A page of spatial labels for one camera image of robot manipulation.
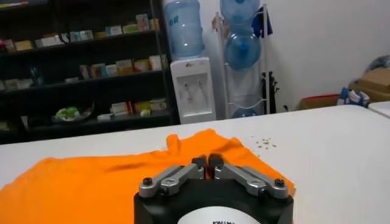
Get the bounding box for dark blue cloth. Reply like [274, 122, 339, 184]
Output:
[251, 6, 274, 39]

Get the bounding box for bowl of green packets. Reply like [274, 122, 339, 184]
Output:
[51, 102, 95, 123]

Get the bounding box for white red carton box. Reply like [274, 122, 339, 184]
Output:
[111, 102, 133, 116]

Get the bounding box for blue white bag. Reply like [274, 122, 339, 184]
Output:
[337, 86, 371, 107]

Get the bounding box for scattered dark crumbs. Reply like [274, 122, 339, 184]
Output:
[252, 137, 277, 150]

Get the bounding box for white jug rack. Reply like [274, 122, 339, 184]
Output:
[214, 3, 272, 119]

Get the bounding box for labelled blue water jug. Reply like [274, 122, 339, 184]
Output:
[164, 0, 205, 58]

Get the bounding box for black shelf unit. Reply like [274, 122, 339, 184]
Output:
[0, 0, 180, 145]

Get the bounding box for large brown cardboard box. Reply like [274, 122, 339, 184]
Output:
[349, 67, 390, 103]

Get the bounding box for black tripod stand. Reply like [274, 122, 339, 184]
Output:
[261, 71, 280, 115]

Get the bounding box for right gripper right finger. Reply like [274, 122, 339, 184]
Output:
[208, 153, 289, 199]

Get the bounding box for green white carton box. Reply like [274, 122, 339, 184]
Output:
[122, 24, 140, 34]

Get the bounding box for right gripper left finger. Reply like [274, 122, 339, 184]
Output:
[138, 155, 208, 198]

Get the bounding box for beige rag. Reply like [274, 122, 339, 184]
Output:
[212, 15, 229, 39]

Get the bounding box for white water dispenser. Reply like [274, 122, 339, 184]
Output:
[169, 57, 217, 125]

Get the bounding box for orange t-shirt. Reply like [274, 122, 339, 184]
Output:
[0, 128, 296, 224]

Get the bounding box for white side table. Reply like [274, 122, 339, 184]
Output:
[367, 100, 390, 119]

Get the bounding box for pink print box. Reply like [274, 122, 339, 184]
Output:
[135, 13, 150, 31]

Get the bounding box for red trimmed cardboard box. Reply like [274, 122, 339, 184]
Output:
[300, 94, 339, 110]

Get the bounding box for grey clothes pile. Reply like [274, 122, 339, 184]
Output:
[365, 55, 390, 72]

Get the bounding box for yellow carton box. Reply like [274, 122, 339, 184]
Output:
[14, 40, 34, 52]

